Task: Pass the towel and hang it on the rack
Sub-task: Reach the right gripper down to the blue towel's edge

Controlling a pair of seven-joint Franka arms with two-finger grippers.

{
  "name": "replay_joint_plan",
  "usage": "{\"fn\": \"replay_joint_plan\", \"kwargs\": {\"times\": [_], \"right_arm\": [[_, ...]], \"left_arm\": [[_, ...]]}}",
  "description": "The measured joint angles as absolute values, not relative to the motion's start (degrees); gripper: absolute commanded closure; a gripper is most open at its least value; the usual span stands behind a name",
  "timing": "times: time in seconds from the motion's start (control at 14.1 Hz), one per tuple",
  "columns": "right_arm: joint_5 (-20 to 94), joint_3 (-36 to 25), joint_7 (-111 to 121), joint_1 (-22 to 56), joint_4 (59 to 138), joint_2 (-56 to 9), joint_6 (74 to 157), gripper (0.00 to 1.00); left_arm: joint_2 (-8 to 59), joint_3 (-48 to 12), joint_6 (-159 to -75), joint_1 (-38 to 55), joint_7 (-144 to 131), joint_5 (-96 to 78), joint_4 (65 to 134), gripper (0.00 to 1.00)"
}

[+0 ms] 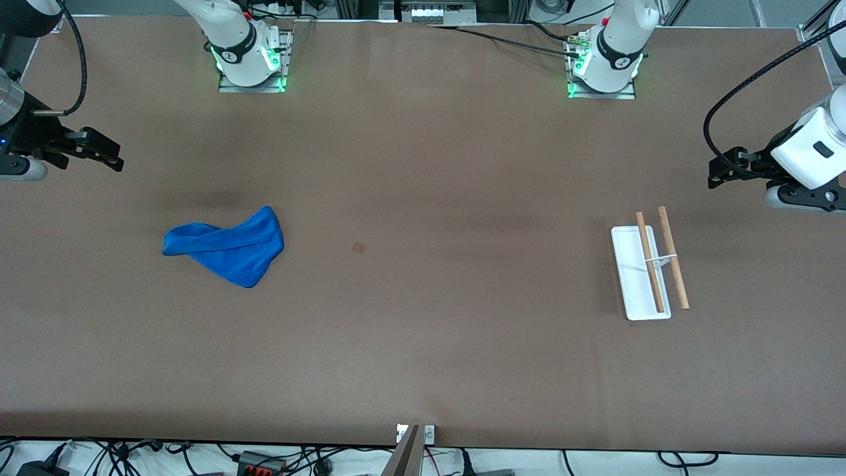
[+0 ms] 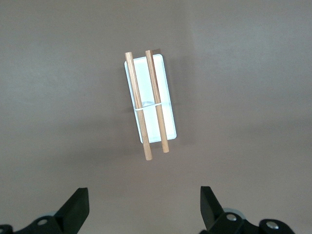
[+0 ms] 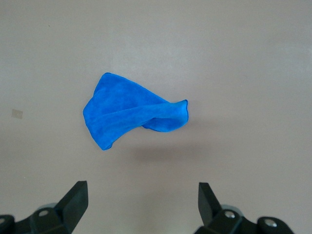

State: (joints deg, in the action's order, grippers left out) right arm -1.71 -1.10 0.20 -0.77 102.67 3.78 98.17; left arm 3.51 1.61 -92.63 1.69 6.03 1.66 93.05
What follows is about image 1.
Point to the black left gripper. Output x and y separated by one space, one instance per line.
755 166

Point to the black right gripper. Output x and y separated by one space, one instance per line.
28 134

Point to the blue towel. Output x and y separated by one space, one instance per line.
231 248

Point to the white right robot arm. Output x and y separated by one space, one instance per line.
238 39

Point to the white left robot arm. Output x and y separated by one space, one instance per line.
615 39

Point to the white rack with wooden bars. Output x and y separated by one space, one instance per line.
638 277

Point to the black power adapter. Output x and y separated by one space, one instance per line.
39 469

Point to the white power strip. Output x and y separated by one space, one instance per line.
429 11

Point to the black box with red connectors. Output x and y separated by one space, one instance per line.
261 464

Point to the black plug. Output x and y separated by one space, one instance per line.
466 463

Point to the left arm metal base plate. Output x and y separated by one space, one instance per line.
598 95

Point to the aluminium frame corner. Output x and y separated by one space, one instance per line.
813 30

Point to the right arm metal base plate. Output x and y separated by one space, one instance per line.
285 59

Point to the small metal bracket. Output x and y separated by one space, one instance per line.
429 434

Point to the brown camera post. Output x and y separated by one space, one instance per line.
404 456

